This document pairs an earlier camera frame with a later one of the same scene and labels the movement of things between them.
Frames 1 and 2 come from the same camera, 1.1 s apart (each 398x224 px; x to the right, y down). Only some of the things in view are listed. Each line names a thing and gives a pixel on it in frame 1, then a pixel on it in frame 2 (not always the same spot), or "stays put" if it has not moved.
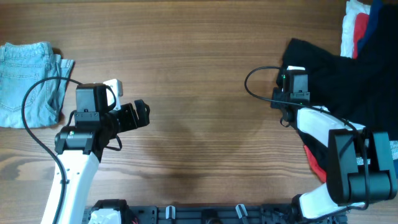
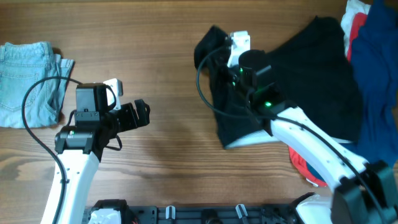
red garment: [360, 30] -> [299, 161]
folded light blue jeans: [21, 65] stays put
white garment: [353, 7] stays put
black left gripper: [129, 115] stays put
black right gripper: [278, 79] -> [224, 65]
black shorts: [362, 90] -> [314, 75]
